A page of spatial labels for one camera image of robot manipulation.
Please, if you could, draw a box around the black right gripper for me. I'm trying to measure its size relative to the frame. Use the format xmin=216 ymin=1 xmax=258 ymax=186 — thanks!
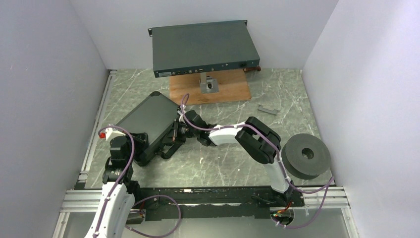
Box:
xmin=161 ymin=119 xmax=199 ymax=144

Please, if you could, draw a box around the black poker set case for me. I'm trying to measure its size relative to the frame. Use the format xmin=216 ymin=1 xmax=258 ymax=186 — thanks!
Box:
xmin=117 ymin=91 xmax=181 ymax=167

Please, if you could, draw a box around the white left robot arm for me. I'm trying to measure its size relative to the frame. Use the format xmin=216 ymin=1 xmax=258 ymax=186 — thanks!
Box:
xmin=85 ymin=128 xmax=148 ymax=238

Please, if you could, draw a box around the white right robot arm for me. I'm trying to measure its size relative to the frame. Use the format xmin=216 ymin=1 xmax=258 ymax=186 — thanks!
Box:
xmin=172 ymin=111 xmax=293 ymax=206

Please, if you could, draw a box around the wooden board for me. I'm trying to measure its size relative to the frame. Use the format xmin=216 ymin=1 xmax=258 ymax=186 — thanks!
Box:
xmin=169 ymin=69 xmax=251 ymax=105

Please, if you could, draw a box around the grey rack server unit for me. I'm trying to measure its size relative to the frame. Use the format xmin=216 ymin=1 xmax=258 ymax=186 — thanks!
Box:
xmin=149 ymin=20 xmax=260 ymax=78

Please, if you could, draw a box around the large grey spool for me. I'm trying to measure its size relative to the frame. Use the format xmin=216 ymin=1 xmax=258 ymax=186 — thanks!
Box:
xmin=281 ymin=133 xmax=331 ymax=180

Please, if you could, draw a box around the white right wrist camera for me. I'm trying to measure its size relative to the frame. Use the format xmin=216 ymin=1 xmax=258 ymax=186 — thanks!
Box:
xmin=177 ymin=105 xmax=186 ymax=121

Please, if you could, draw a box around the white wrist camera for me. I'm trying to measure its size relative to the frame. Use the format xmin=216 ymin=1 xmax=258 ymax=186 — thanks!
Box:
xmin=98 ymin=127 xmax=126 ymax=142
xmin=177 ymin=105 xmax=186 ymax=121

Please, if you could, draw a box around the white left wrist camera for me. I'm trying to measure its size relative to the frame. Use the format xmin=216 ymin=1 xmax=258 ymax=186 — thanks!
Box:
xmin=98 ymin=127 xmax=126 ymax=142

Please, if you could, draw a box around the metal stand bracket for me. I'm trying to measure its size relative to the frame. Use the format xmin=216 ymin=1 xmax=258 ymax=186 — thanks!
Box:
xmin=200 ymin=72 xmax=219 ymax=94

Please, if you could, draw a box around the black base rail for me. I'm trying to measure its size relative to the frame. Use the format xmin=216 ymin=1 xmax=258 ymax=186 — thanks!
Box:
xmin=128 ymin=186 xmax=305 ymax=221

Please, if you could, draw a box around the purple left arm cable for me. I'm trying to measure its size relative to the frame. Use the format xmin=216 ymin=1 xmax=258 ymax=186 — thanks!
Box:
xmin=92 ymin=124 xmax=182 ymax=238

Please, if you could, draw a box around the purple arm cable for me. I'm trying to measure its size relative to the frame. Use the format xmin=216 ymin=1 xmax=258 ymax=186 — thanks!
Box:
xmin=92 ymin=124 xmax=182 ymax=238
xmin=180 ymin=93 xmax=335 ymax=230

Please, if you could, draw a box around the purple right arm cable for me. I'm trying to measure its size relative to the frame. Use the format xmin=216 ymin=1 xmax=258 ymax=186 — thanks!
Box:
xmin=180 ymin=93 xmax=335 ymax=230

